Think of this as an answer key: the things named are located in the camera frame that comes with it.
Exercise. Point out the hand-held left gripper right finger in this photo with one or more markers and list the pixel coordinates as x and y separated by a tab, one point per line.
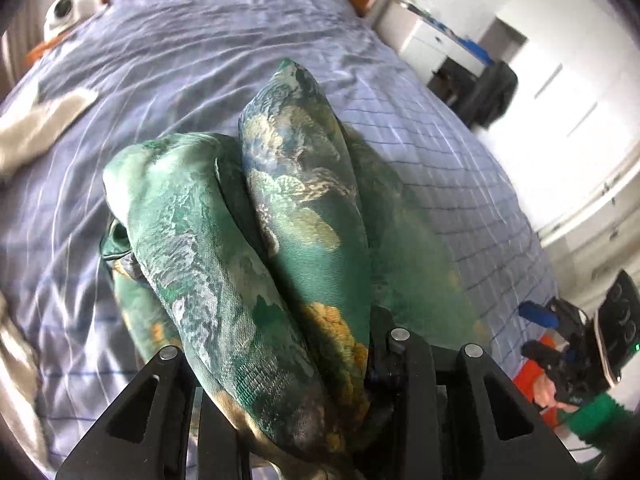
420	385

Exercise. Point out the white desk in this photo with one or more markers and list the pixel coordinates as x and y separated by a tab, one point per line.
415	40

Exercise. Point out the white round camera device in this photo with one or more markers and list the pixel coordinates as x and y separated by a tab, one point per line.
65	12

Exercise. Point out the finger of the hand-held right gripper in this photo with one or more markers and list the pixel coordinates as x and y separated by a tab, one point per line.
537	311
545	355

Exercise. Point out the person's right hand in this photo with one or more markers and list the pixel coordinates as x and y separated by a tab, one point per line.
546	392

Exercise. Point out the orange wooden nightstand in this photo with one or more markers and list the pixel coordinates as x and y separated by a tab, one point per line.
40	51

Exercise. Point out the blue plaid bed cover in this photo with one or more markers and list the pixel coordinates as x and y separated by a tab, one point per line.
175	60

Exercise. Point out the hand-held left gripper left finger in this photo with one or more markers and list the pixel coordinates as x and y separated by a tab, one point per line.
172	410

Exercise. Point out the cream knitted cloth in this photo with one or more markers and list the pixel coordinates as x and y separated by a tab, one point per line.
45	120

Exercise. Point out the blue object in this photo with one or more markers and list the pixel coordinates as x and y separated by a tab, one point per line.
475	49

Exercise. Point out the brown curtain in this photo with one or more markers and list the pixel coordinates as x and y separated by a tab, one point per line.
17	55

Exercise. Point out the green landscape print jacket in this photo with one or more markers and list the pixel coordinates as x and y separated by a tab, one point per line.
280	210

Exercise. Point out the person's right forearm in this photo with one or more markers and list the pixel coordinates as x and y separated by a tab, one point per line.
600	417

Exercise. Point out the dark stool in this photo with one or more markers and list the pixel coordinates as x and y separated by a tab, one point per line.
450	82

